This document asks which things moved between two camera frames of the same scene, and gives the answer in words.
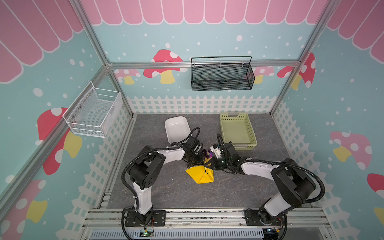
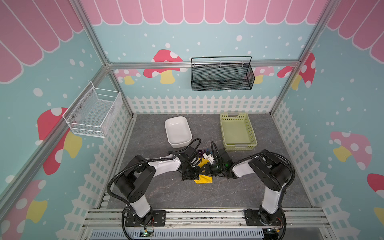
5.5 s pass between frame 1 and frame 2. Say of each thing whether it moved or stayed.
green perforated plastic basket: stayed
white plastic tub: stayed
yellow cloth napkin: stayed
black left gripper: moved
